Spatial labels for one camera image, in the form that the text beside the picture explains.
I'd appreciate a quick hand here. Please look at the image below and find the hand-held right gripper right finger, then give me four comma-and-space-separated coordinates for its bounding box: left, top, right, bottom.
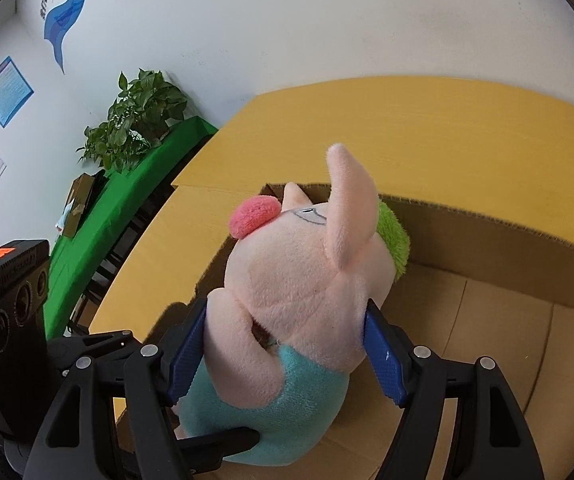
364, 300, 542, 480

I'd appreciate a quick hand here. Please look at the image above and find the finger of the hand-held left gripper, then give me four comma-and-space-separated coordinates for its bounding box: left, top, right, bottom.
46, 330, 135, 386

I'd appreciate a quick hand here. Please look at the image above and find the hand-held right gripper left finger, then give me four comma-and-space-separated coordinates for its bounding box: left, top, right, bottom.
24, 297, 260, 480

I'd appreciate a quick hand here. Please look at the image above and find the pink pig plush toy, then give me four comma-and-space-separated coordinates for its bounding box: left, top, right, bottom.
174, 144, 411, 463

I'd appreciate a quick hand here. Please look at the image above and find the brown cardboard box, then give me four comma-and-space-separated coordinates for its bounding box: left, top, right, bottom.
116, 182, 574, 480

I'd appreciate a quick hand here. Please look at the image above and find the small brown carton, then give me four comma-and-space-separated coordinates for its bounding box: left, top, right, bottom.
60, 172, 106, 239

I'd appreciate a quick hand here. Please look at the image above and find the green tablecloth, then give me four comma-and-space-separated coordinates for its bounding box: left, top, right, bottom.
42, 116, 219, 342

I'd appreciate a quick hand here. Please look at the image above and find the green potted plant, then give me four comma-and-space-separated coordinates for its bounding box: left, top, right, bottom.
77, 67, 190, 173

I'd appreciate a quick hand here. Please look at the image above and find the blue framed wall poster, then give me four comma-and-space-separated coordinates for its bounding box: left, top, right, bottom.
0, 56, 35, 129

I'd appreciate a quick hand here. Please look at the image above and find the blue ribbon wall decal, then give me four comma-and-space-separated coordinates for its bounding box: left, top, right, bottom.
42, 0, 96, 76

